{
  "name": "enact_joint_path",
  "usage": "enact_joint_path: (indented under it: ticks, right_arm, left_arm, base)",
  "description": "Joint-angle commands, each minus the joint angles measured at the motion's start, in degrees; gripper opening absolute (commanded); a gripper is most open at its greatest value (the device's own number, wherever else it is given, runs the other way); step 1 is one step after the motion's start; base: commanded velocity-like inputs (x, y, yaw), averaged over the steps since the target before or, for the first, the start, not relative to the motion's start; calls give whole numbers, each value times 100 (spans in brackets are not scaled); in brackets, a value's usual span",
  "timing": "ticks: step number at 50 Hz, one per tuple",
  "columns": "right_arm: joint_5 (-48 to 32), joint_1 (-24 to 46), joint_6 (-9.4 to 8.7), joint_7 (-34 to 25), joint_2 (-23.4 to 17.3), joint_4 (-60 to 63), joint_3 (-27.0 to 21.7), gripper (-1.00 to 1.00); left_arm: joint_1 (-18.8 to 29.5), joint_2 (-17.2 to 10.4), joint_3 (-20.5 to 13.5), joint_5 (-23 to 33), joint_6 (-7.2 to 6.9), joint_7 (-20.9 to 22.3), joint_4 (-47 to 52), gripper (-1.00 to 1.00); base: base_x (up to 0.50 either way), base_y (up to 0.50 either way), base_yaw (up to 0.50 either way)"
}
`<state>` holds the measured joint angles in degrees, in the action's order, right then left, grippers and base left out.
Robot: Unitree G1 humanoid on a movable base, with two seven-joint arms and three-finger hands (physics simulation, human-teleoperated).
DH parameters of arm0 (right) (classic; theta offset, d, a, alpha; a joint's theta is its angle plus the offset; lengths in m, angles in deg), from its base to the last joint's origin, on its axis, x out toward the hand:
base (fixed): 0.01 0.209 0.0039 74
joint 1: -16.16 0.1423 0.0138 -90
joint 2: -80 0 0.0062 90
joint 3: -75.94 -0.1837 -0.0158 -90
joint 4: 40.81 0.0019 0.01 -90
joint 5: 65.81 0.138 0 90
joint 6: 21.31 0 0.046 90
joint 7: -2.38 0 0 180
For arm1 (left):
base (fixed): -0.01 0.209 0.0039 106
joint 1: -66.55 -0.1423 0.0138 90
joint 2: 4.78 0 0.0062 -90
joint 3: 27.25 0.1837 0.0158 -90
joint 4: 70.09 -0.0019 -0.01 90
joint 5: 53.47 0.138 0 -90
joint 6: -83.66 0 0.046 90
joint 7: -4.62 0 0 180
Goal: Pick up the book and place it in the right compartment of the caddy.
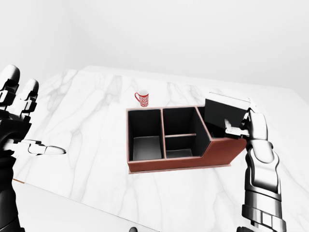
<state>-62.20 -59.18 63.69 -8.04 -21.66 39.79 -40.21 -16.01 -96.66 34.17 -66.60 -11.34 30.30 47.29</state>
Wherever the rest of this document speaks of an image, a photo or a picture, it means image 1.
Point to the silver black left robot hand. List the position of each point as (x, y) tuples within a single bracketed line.
[(14, 125)]

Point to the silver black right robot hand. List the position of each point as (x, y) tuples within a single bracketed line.
[(258, 128)]

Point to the black book with white pages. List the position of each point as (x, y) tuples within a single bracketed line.
[(222, 112)]

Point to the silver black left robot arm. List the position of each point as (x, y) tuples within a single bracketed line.
[(7, 193)]

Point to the red-brown desk caddy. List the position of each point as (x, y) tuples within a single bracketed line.
[(217, 152)]

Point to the red patterned mug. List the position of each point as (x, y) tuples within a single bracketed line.
[(144, 99)]

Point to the small dark shape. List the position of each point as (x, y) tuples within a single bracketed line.
[(133, 229)]

